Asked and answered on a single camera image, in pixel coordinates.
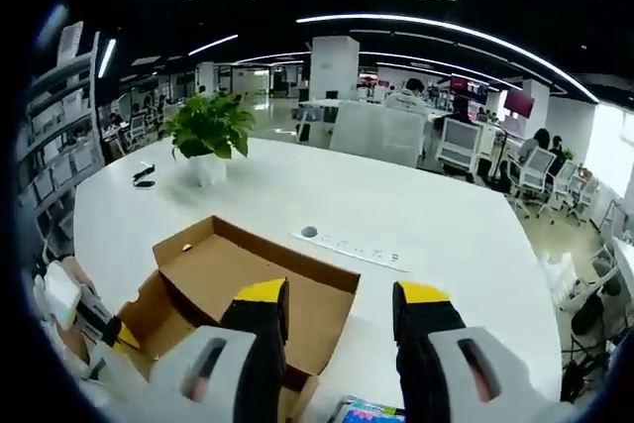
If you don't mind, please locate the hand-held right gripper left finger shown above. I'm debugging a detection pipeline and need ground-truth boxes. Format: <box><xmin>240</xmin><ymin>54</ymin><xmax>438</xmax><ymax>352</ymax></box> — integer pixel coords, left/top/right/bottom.
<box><xmin>147</xmin><ymin>277</ymin><xmax>291</xmax><ymax>423</ymax></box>

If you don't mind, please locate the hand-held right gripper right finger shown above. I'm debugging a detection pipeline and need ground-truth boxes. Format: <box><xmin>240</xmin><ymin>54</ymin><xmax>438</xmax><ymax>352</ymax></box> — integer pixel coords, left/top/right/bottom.
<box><xmin>392</xmin><ymin>280</ymin><xmax>552</xmax><ymax>423</ymax></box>

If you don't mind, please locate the blue tissue pack soft item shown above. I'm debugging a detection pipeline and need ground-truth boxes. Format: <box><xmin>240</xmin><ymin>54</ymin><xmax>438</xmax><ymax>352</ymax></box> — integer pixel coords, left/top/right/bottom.
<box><xmin>336</xmin><ymin>395</ymin><xmax>408</xmax><ymax>423</ymax></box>

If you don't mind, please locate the brown cardboard shoe box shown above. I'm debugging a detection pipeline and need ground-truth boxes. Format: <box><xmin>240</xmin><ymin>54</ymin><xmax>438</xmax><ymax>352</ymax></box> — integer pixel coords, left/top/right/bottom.
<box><xmin>116</xmin><ymin>214</ymin><xmax>362</xmax><ymax>423</ymax></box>

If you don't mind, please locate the white table socket strip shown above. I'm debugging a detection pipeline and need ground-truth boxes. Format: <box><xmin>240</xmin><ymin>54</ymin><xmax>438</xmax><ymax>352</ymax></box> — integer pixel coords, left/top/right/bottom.
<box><xmin>289</xmin><ymin>225</ymin><xmax>412</xmax><ymax>273</ymax></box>

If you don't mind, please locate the black office chair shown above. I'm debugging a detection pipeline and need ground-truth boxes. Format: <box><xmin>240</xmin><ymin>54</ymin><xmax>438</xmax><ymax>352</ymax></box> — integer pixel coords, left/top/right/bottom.
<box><xmin>564</xmin><ymin>288</ymin><xmax>626</xmax><ymax>394</ymax></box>

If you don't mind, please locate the white office chair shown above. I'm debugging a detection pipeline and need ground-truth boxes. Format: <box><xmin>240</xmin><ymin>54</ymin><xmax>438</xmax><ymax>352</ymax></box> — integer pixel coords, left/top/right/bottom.
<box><xmin>438</xmin><ymin>115</ymin><xmax>485</xmax><ymax>177</ymax></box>
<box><xmin>514</xmin><ymin>145</ymin><xmax>559</xmax><ymax>219</ymax></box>
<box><xmin>552</xmin><ymin>159</ymin><xmax>584</xmax><ymax>216</ymax></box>

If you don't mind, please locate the grey storage shelf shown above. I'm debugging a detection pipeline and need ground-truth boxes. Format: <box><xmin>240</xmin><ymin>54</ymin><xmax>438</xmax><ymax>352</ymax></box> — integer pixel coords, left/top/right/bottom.
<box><xmin>17</xmin><ymin>21</ymin><xmax>108</xmax><ymax>256</ymax></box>

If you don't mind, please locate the white partition panel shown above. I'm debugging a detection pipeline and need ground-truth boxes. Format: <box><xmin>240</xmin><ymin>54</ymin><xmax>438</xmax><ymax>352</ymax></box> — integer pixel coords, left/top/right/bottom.
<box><xmin>329</xmin><ymin>99</ymin><xmax>428</xmax><ymax>167</ymax></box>

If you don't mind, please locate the potted green plant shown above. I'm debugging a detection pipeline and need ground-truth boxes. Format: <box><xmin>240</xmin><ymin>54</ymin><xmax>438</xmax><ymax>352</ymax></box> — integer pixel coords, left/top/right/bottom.
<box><xmin>161</xmin><ymin>89</ymin><xmax>258</xmax><ymax>187</ymax></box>

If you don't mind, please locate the white column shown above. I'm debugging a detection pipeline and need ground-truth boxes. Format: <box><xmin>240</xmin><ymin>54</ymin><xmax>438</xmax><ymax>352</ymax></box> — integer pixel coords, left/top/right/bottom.
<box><xmin>309</xmin><ymin>35</ymin><xmax>362</xmax><ymax>102</ymax></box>

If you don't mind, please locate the white ceiling light strip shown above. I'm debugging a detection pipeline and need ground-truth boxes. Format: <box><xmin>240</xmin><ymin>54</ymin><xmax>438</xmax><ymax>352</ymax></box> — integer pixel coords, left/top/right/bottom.
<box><xmin>295</xmin><ymin>13</ymin><xmax>601</xmax><ymax>103</ymax></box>

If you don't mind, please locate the black strap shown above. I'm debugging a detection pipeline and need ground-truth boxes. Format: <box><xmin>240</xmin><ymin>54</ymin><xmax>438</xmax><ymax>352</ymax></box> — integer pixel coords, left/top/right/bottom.
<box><xmin>132</xmin><ymin>160</ymin><xmax>159</xmax><ymax>190</ymax></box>

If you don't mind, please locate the red wall screen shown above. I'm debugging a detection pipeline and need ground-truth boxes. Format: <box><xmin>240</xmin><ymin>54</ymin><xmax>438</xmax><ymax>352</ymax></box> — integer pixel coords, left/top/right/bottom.
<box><xmin>503</xmin><ymin>88</ymin><xmax>538</xmax><ymax>119</ymax></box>
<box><xmin>449</xmin><ymin>73</ymin><xmax>491</xmax><ymax>101</ymax></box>

